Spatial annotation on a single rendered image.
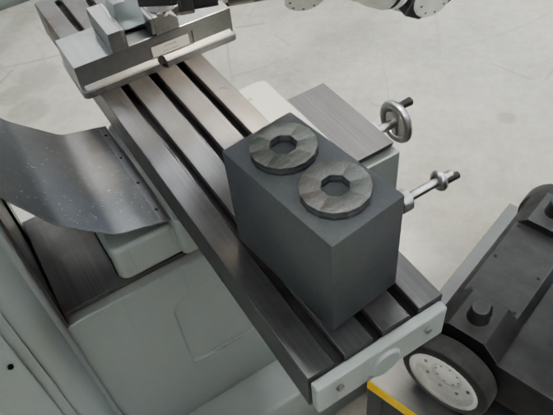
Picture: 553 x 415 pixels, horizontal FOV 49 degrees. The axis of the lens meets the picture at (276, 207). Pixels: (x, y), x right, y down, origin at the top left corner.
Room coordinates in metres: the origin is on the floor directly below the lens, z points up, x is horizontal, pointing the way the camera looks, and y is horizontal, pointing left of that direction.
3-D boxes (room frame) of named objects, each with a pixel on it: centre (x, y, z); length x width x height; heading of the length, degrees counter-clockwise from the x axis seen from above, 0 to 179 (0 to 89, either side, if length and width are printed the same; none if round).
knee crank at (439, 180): (1.05, -0.39, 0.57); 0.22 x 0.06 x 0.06; 117
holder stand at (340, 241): (0.55, -0.05, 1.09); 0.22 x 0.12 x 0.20; 33
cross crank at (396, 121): (1.16, -0.30, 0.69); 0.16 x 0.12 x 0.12; 117
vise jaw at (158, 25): (1.16, 0.20, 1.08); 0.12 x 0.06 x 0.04; 26
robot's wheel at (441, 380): (0.57, -0.32, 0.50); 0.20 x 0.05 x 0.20; 44
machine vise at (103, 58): (1.15, 0.23, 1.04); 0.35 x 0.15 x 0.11; 116
